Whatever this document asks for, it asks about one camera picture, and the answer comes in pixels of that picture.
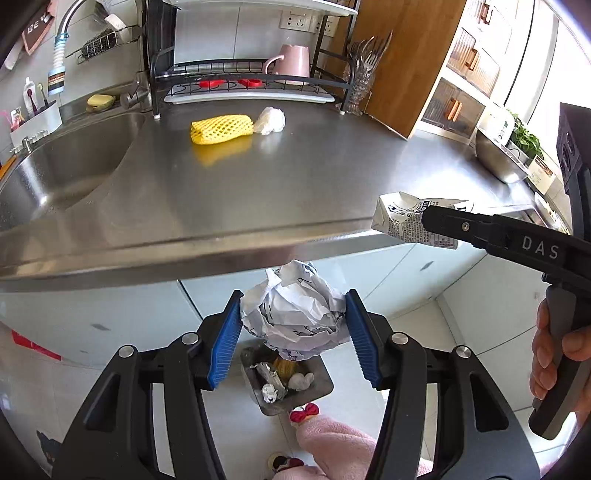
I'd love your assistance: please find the printed paper ball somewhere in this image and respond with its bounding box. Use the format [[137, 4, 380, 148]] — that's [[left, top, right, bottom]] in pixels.
[[240, 260, 349, 361]]

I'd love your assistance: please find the white milk carton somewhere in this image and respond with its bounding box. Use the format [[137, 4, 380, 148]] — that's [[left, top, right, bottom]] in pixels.
[[372, 192, 475, 249]]

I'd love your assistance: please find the yellow foam fruit net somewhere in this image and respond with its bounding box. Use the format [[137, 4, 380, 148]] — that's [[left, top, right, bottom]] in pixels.
[[189, 114, 253, 145]]

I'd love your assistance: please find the clear plastic bag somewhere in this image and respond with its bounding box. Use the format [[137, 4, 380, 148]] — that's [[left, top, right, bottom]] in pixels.
[[253, 107, 287, 136]]

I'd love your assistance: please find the grey trash bin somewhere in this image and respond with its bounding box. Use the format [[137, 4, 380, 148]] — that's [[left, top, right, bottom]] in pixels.
[[239, 341, 334, 416]]

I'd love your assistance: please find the white kitchen appliance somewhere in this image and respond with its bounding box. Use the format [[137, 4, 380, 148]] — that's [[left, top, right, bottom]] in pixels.
[[478, 102, 515, 146]]

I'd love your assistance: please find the person's right hand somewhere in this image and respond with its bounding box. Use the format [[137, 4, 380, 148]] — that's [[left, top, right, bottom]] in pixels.
[[529, 299, 591, 432]]

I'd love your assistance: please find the metal tray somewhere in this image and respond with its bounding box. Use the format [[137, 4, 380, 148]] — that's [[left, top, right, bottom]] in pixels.
[[476, 129, 528, 185]]

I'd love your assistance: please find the green leafy plant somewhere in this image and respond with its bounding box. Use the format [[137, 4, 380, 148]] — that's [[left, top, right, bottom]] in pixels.
[[510, 113, 544, 160]]

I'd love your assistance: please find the transparent storage cabinet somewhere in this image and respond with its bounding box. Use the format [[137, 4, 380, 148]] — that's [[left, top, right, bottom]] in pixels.
[[420, 0, 535, 144]]

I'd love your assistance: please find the wooden cutting board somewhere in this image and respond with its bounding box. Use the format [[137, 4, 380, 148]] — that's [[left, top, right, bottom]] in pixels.
[[353, 0, 466, 138]]

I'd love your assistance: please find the glass cutlery holder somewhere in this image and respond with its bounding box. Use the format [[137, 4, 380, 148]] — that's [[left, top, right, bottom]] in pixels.
[[344, 30, 394, 115]]

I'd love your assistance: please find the stainless steel sink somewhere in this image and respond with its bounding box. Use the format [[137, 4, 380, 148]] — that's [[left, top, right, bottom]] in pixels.
[[1, 113, 145, 231]]

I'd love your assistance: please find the red item under rack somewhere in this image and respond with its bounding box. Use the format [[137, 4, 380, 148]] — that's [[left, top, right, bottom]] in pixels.
[[197, 78, 263, 90]]

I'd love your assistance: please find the yellow sponge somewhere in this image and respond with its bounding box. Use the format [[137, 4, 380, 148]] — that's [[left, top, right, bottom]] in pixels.
[[86, 94, 116, 113]]

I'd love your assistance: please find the pink ceramic mug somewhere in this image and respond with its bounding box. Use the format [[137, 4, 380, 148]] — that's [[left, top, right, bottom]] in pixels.
[[263, 44, 311, 78]]

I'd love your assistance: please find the white utensil caddy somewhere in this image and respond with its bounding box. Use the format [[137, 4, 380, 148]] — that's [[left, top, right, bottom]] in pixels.
[[10, 102, 62, 147]]

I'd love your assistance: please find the brown hanging cloth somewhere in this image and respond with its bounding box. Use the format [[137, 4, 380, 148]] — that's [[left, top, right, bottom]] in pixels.
[[21, 0, 57, 56]]

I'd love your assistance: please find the black wire dish rack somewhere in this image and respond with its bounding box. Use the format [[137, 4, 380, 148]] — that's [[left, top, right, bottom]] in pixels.
[[143, 1, 351, 119]]

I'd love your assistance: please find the white wall socket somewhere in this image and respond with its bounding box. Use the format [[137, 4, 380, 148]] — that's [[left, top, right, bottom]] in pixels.
[[280, 10, 312, 32]]

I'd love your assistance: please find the steel faucet with hose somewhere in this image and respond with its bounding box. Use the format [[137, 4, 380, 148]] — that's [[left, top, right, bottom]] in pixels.
[[47, 0, 144, 112]]

